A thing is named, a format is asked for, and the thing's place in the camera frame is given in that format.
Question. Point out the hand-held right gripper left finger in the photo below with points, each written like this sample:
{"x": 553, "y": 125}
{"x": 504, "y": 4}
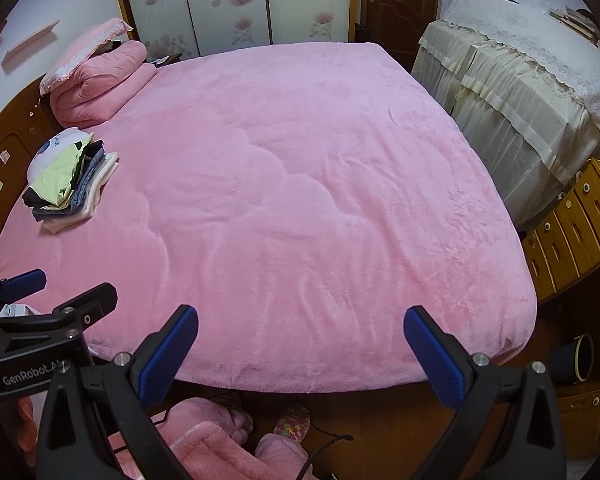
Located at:
{"x": 172, "y": 350}

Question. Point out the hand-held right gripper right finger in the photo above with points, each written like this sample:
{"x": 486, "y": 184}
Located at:
{"x": 432, "y": 355}

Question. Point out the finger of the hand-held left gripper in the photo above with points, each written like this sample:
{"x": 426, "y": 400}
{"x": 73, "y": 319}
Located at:
{"x": 92, "y": 300}
{"x": 25, "y": 280}

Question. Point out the green and black jacket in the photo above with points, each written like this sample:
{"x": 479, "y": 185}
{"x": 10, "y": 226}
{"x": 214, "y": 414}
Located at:
{"x": 55, "y": 180}

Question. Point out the person's pink robe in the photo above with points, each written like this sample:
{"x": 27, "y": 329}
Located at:
{"x": 205, "y": 435}

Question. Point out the folded blue jeans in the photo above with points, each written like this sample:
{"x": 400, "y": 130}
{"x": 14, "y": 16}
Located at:
{"x": 87, "y": 185}

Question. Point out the folded cream cloth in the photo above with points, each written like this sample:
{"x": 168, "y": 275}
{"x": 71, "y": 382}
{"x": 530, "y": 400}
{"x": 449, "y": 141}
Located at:
{"x": 102, "y": 180}

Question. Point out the folded white printed garment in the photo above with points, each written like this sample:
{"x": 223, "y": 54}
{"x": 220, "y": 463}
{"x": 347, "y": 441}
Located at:
{"x": 55, "y": 150}

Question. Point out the dark blue cup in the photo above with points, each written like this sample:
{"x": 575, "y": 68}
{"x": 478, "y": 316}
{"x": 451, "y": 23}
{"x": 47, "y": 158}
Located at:
{"x": 570, "y": 360}

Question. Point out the colourful knitted slipper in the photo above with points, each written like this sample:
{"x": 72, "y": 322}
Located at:
{"x": 292, "y": 420}

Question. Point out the wooden headboard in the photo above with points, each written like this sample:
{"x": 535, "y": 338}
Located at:
{"x": 15, "y": 130}

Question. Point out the pink bed blanket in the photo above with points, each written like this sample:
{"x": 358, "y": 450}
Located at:
{"x": 290, "y": 210}

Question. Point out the wooden drawer cabinet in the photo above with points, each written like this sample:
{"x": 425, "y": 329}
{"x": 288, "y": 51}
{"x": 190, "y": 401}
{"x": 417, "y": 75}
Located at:
{"x": 575, "y": 230}

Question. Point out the folded pink quilt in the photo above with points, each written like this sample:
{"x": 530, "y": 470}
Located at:
{"x": 105, "y": 85}

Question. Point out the pink pillow with lace trim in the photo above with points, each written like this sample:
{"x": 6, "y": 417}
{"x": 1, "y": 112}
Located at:
{"x": 80, "y": 50}

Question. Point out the cream pleated furniture cover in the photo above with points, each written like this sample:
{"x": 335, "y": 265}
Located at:
{"x": 505, "y": 125}

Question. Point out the floral panel wardrobe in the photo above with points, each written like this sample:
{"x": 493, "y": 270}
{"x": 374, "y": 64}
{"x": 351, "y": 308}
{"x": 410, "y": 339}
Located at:
{"x": 230, "y": 5}

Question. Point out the white lace cloth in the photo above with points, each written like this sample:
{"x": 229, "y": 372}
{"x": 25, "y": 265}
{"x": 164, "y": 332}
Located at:
{"x": 530, "y": 35}

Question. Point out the wooden door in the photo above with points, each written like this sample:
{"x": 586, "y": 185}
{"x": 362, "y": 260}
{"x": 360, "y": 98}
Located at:
{"x": 405, "y": 5}

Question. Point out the stack of books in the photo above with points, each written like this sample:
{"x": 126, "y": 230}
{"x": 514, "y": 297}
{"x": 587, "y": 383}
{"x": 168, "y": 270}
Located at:
{"x": 575, "y": 17}

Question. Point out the wooden wall shelf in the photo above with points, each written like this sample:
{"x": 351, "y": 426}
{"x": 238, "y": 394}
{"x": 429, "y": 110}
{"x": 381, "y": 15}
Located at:
{"x": 30, "y": 42}

